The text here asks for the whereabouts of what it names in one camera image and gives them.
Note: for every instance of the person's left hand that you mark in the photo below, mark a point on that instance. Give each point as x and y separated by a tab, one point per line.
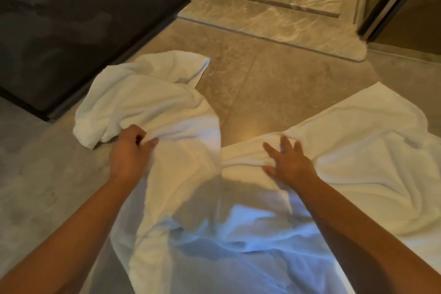
131	157

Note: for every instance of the person's right hand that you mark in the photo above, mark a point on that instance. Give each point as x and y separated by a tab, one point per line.
291	166

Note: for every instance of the white towel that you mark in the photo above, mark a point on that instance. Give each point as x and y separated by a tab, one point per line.
179	114

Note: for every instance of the person's right forearm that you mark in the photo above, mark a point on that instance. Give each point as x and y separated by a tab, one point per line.
361	235

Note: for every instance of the person's left forearm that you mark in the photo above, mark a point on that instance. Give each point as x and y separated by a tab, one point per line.
75	235

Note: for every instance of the dark glass door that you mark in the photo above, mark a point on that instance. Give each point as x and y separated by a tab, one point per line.
86	21

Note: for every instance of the brown door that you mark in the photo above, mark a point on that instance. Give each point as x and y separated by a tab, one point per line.
413	21

